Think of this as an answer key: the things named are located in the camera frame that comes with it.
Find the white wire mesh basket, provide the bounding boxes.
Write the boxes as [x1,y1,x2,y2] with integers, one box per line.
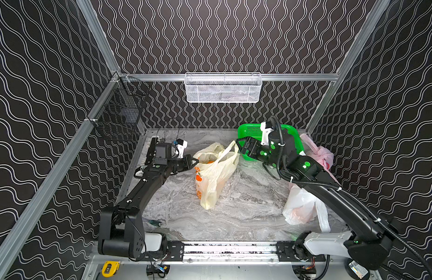
[184,72,263,103]

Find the socket set rail holder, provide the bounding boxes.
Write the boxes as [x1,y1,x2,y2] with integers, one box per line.
[133,135,160,179]

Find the green plastic basket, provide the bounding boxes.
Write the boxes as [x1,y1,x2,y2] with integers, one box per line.
[236,121,305,166]

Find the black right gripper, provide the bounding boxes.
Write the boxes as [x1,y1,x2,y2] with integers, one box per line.
[235,137,286,175]

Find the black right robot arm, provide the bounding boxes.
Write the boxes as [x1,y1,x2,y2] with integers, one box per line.
[235,116,432,280]

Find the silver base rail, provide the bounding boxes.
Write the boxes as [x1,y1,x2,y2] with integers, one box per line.
[157,241,326,265]

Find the black round device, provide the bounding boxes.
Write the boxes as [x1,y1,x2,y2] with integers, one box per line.
[345,260,370,280]

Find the pink plastic bag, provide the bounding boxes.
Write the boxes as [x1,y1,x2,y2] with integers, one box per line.
[300,133,338,183]

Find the white plastic bag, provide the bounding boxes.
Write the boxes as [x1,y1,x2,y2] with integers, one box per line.
[282,183,331,233]

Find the yellow tape measure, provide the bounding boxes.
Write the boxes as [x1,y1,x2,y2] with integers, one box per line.
[101,261,120,278]

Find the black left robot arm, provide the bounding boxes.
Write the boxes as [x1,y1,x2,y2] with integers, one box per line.
[98,138,199,261]

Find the yellow bag with orange print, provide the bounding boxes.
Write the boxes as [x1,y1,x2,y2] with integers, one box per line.
[193,141,239,210]

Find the black wire basket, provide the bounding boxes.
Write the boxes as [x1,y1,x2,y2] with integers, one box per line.
[90,74,141,143]

